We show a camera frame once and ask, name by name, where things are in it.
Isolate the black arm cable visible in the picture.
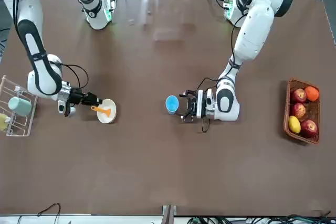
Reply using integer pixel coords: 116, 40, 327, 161
60, 63, 89, 91
194, 0, 249, 133

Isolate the black desk cable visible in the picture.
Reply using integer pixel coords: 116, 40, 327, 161
36, 202, 62, 218

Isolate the white slotted wrist box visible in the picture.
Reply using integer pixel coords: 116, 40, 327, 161
196, 89, 205, 119

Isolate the brown wicker basket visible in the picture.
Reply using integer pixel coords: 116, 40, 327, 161
283, 78, 321, 145

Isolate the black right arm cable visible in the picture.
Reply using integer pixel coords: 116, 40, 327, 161
60, 63, 89, 91

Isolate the white wire cup rack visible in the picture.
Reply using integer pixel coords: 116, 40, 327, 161
0, 74, 39, 137

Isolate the aluminium camera post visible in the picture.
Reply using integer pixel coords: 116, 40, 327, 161
162, 204, 179, 224

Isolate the blue plastic cup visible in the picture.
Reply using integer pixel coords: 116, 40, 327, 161
165, 95, 180, 115

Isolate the red apple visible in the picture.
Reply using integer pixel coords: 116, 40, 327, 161
290, 88, 307, 103
300, 119, 319, 137
290, 102, 307, 119

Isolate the pale green cup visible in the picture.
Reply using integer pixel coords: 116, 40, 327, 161
7, 97, 33, 116

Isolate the yellow lemon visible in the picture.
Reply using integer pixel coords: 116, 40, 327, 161
288, 115, 301, 134

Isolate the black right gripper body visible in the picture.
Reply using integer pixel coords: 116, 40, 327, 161
67, 87, 85, 106

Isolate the yellow cup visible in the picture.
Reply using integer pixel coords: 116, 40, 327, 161
0, 113, 10, 131

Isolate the orange plastic brush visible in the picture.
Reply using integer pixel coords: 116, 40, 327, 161
90, 105, 112, 119

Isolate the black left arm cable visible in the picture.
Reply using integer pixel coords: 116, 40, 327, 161
194, 0, 249, 133

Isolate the orange fruit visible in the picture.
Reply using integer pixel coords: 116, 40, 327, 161
304, 86, 320, 102

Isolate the cream shallow bowl plate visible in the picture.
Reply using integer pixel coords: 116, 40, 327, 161
96, 98, 117, 124

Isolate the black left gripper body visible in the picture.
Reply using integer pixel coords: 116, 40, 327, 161
185, 94, 198, 118

